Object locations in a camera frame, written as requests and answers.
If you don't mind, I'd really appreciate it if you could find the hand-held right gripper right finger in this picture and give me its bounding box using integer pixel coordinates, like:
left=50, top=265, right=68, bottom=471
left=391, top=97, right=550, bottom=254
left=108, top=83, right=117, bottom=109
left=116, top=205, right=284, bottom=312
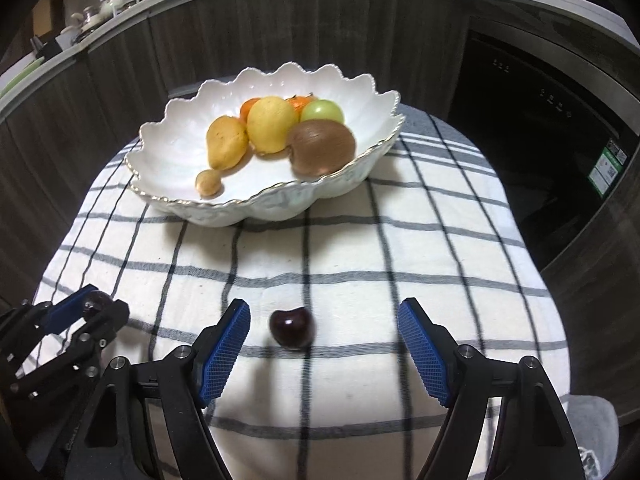
left=397, top=297, right=586, bottom=480

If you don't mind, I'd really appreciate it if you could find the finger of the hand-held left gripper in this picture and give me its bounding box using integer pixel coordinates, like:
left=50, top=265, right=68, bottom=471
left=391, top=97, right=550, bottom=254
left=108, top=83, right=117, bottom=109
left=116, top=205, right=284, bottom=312
left=0, top=284, right=99, bottom=356
left=10, top=300, right=131, bottom=401

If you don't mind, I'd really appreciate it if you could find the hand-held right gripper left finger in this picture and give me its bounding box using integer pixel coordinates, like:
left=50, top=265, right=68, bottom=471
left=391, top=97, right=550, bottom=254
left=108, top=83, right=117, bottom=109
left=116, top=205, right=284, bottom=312
left=47, top=299, right=252, bottom=480

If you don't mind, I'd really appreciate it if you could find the dark red cherry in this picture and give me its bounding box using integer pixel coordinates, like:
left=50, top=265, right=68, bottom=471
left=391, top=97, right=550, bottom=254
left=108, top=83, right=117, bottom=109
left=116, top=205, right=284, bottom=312
left=269, top=306, right=316, bottom=350
left=81, top=291, right=115, bottom=318

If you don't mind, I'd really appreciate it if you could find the small brown longan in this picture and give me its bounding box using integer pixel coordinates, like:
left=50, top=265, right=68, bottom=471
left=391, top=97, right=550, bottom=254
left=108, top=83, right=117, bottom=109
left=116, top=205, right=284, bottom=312
left=195, top=169, right=224, bottom=198

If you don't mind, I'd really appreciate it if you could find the white scalloped ceramic bowl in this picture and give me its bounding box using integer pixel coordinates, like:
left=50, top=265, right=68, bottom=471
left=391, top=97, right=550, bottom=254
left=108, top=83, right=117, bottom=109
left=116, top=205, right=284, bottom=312
left=125, top=62, right=407, bottom=223

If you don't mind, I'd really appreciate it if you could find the yellow mango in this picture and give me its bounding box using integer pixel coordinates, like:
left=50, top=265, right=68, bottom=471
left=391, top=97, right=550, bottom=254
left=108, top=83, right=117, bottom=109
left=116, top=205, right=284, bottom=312
left=206, top=115, right=249, bottom=171

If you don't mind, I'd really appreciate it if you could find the brown kiwi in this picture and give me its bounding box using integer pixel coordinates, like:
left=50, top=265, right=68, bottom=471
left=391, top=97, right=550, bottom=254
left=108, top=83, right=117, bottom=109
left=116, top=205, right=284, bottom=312
left=286, top=120, right=357, bottom=177

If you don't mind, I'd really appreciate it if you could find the yellow lemon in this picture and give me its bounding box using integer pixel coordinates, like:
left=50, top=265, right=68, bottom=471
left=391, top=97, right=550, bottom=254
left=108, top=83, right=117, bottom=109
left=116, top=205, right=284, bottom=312
left=246, top=96, right=299, bottom=155

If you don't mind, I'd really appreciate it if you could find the green apple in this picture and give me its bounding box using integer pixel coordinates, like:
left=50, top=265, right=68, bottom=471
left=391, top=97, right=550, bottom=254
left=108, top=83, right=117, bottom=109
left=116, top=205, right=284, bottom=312
left=299, top=99, right=346, bottom=125

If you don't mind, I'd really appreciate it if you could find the white checked cloth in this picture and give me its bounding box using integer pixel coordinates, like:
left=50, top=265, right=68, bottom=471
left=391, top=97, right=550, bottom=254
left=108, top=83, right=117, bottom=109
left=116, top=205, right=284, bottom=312
left=30, top=85, right=573, bottom=480

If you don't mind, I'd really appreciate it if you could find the black built-in dishwasher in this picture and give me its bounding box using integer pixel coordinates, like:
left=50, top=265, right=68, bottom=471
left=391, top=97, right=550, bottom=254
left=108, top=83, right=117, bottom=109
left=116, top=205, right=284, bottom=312
left=447, top=30, right=640, bottom=266

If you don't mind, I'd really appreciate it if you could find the small mandarin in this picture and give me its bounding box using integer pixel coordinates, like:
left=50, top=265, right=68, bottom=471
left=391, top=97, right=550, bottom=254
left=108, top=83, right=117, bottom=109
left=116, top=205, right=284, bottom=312
left=286, top=93, right=318, bottom=113

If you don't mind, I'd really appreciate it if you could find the green label sticker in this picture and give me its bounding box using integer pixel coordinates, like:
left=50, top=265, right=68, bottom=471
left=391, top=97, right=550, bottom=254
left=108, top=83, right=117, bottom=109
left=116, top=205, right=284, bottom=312
left=587, top=140, right=628, bottom=193

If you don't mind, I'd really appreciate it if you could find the glass pot with lid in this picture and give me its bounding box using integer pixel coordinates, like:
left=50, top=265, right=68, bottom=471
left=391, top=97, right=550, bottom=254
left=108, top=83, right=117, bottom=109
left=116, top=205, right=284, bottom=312
left=72, top=5, right=103, bottom=33

